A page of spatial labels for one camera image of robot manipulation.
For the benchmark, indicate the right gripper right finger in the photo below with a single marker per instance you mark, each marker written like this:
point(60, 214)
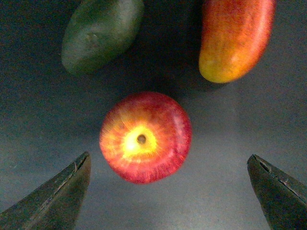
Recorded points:
point(283, 199)

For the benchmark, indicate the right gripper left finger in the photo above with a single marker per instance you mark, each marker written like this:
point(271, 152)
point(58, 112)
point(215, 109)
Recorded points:
point(54, 205)

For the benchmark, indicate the red yellow apple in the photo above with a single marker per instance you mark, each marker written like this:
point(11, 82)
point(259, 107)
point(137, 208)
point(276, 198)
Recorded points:
point(145, 137)

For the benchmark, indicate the red orange mango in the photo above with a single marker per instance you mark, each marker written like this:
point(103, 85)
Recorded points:
point(234, 36)

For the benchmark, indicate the dark green avocado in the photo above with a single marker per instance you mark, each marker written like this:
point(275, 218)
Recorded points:
point(98, 32)

